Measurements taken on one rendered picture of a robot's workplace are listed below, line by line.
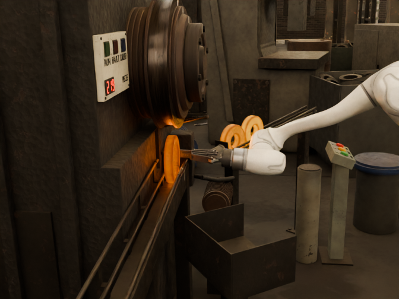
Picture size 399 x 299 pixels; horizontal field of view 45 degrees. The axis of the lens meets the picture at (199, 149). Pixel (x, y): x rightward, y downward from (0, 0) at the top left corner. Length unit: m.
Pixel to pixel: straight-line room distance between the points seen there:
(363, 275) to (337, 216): 0.32
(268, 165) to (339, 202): 0.79
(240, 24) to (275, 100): 0.75
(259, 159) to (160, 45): 0.61
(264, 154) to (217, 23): 2.72
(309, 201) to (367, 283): 0.48
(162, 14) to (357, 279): 1.63
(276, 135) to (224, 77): 2.54
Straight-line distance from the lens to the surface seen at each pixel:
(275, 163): 1.88
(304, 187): 2.49
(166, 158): 1.77
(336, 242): 2.68
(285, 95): 4.40
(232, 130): 2.24
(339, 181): 2.55
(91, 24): 1.35
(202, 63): 1.70
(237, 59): 4.47
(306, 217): 2.55
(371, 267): 2.71
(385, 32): 5.81
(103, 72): 1.36
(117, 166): 1.40
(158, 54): 1.56
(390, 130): 4.01
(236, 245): 1.50
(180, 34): 1.63
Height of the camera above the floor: 1.30
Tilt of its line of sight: 16 degrees down
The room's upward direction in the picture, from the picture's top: 1 degrees counter-clockwise
